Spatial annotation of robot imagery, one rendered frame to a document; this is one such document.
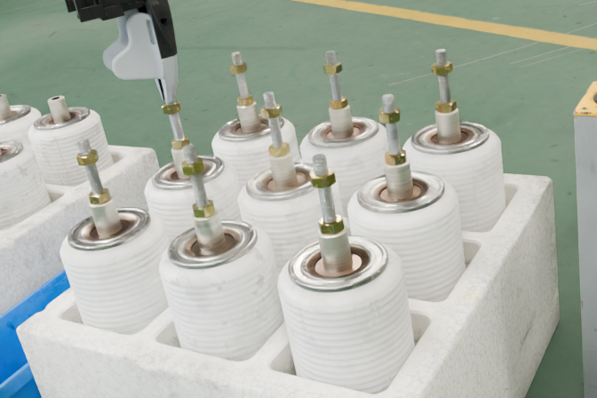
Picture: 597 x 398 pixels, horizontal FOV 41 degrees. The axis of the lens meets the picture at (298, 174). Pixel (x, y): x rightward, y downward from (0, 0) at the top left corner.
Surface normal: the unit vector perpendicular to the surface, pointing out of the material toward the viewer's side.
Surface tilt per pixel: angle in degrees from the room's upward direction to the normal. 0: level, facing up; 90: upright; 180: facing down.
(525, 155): 0
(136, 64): 91
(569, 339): 0
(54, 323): 0
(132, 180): 90
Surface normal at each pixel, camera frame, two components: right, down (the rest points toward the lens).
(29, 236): 0.85, 0.07
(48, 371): -0.50, 0.43
